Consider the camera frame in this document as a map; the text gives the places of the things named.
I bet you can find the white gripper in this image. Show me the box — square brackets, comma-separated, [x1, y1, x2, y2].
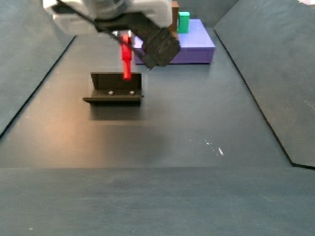
[41, 0, 175, 37]

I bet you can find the red peg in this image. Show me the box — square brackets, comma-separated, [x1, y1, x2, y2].
[120, 34, 132, 80]

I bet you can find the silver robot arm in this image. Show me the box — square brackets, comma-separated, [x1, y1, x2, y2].
[41, 0, 172, 36]

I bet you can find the purple base board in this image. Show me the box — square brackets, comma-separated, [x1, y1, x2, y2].
[134, 18, 216, 65]

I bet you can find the brown upright block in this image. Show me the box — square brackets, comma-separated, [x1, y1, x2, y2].
[168, 0, 179, 32]

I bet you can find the green block right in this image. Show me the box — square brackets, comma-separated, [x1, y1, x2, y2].
[178, 12, 190, 33]

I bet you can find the black cable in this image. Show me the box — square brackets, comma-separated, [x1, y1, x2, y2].
[55, 0, 159, 70]

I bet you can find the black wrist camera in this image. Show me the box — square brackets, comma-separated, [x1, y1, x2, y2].
[95, 12, 182, 69]

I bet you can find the black angle bracket holder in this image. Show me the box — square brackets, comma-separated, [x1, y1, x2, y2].
[83, 72, 143, 104]

